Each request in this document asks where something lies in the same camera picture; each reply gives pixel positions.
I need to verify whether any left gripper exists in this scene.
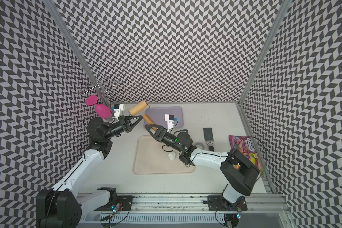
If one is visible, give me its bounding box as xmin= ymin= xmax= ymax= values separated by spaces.
xmin=104 ymin=115 xmax=143 ymax=140

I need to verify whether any black handled metal spatula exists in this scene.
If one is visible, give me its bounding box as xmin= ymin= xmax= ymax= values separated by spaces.
xmin=203 ymin=128 xmax=214 ymax=152

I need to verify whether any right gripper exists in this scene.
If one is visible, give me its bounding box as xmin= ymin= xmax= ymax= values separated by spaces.
xmin=145 ymin=124 xmax=184 ymax=152

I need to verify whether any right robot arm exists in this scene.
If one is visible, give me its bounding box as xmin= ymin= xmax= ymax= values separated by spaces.
xmin=145 ymin=124 xmax=260 ymax=204

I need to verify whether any white dough ball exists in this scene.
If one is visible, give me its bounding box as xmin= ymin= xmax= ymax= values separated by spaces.
xmin=168 ymin=152 xmax=176 ymax=160

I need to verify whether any colourful candy bag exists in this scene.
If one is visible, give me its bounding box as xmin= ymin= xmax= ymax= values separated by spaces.
xmin=229 ymin=135 xmax=264 ymax=174

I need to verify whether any pink wine glass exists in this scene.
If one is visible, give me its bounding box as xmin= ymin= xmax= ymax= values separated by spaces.
xmin=85 ymin=95 xmax=112 ymax=119

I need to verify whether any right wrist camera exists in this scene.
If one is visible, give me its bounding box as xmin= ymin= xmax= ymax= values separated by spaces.
xmin=165 ymin=114 xmax=175 ymax=130

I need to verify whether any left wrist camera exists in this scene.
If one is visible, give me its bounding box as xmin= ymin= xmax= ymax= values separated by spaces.
xmin=111 ymin=104 xmax=124 ymax=119

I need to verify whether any purple plastic tray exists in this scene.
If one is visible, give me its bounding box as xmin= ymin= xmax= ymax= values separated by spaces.
xmin=143 ymin=106 xmax=184 ymax=129

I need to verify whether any beige plastic tray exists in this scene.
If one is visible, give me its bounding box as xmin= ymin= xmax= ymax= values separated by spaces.
xmin=133 ymin=136 xmax=195 ymax=175

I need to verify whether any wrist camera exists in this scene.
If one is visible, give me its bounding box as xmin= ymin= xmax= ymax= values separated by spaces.
xmin=111 ymin=104 xmax=124 ymax=119
xmin=165 ymin=114 xmax=175 ymax=130

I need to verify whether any wooden dough roller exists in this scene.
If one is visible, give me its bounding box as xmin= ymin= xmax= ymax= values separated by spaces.
xmin=128 ymin=100 xmax=156 ymax=125

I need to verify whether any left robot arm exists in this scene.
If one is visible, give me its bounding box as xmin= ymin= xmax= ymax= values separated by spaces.
xmin=36 ymin=116 xmax=143 ymax=228

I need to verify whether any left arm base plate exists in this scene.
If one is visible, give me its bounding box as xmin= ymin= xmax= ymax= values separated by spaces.
xmin=96 ymin=195 xmax=134 ymax=211

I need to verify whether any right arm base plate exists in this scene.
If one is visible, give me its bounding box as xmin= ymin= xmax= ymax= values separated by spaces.
xmin=203 ymin=195 xmax=248 ymax=211

